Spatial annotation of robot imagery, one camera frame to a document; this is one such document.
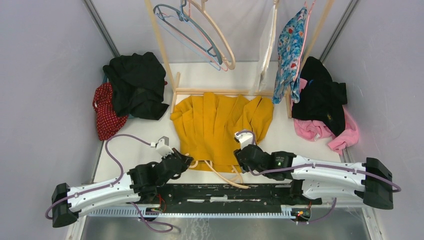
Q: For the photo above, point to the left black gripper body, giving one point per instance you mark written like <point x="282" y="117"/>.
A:
<point x="185" y="166"/>

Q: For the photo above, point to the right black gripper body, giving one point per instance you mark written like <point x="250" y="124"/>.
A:
<point x="243" y="166"/>

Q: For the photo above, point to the wooden hanger front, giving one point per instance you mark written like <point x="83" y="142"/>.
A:
<point x="222" y="177"/>

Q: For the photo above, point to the wooden hanger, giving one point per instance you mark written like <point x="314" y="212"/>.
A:
<point x="229" y="59"/>
<point x="222" y="177"/>
<point x="272" y="37"/>

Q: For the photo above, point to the yellow garment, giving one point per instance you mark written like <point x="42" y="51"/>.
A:
<point x="206" y="127"/>

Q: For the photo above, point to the white garment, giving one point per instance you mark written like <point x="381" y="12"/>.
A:
<point x="260" y="82"/>

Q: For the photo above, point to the blue floral skirt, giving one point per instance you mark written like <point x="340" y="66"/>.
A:
<point x="289" y="54"/>

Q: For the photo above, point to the pink plastic hanger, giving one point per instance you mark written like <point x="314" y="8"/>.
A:
<point x="202" y="39"/>
<point x="305" y="33"/>

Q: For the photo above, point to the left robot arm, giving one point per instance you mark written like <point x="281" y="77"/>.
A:
<point x="99" y="195"/>

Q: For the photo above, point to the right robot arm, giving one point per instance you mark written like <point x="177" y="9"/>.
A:
<point x="370" y="181"/>

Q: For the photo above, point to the wooden hanger back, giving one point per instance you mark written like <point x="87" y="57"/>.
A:
<point x="229" y="59"/>

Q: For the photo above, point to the light blue plastic hanger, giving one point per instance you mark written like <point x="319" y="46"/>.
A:
<point x="185" y="36"/>

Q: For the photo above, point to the pink garment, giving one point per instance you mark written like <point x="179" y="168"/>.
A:
<point x="313" y="130"/>

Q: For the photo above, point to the red dotted garment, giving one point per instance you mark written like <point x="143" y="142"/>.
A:
<point x="108" y="123"/>

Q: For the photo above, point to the black garment right pile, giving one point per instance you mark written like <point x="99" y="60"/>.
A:
<point x="322" y="99"/>

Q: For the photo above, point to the black garment pile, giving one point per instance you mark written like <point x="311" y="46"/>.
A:
<point x="138" y="85"/>
<point x="322" y="99"/>

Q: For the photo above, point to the wooden clothes rack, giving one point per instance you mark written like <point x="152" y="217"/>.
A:
<point x="199" y="91"/>

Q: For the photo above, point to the black garment left pile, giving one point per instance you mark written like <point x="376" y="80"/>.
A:
<point x="138" y="85"/>

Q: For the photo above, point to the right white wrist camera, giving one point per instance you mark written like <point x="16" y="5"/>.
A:
<point x="245" y="137"/>

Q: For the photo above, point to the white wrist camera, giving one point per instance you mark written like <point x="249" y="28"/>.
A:
<point x="162" y="146"/>
<point x="245" y="137"/>

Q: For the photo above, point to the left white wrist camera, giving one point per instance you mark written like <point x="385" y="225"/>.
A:
<point x="162" y="146"/>

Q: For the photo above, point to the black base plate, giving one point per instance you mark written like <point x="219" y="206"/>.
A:
<point x="221" y="198"/>

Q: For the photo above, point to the white slotted cable duct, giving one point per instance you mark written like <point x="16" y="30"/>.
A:
<point x="131" y="212"/>

